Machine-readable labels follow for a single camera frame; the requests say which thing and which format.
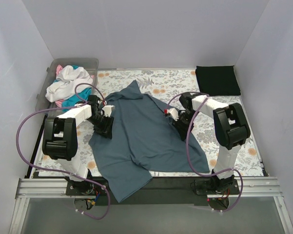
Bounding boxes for purple cable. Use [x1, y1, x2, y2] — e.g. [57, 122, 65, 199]
[165, 92, 244, 213]
[16, 83, 112, 219]

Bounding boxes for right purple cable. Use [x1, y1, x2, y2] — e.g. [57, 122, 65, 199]
[165, 92, 244, 213]

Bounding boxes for white t shirt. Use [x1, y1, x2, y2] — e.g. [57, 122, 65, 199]
[45, 74, 90, 102]

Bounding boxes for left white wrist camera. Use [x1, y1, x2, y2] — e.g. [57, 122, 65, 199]
[102, 105, 115, 117]

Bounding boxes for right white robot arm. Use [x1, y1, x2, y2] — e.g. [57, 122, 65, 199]
[164, 92, 251, 195]

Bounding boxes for blue grey t shirt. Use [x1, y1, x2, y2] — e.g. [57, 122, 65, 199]
[89, 81, 210, 202]

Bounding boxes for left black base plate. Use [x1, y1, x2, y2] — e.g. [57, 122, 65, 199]
[65, 179, 106, 195]

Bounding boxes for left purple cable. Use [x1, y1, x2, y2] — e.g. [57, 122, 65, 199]
[16, 83, 112, 219]

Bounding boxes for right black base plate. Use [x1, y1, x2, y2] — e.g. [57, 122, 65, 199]
[190, 177, 240, 195]

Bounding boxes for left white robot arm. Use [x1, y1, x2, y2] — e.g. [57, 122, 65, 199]
[42, 95, 115, 195]

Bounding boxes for folded black t shirt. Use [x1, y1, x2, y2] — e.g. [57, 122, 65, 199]
[195, 66, 241, 96]

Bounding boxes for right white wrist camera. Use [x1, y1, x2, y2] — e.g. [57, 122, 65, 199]
[164, 108, 179, 121]

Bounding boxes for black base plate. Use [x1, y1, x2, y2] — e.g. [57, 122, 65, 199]
[65, 179, 106, 195]
[190, 177, 240, 195]

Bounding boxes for clear plastic bin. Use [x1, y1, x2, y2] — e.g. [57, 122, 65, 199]
[35, 58, 99, 111]

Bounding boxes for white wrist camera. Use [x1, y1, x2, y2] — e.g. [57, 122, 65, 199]
[102, 105, 115, 117]
[164, 108, 179, 121]

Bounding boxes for aluminium frame rail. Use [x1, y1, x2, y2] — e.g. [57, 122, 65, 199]
[16, 176, 293, 234]

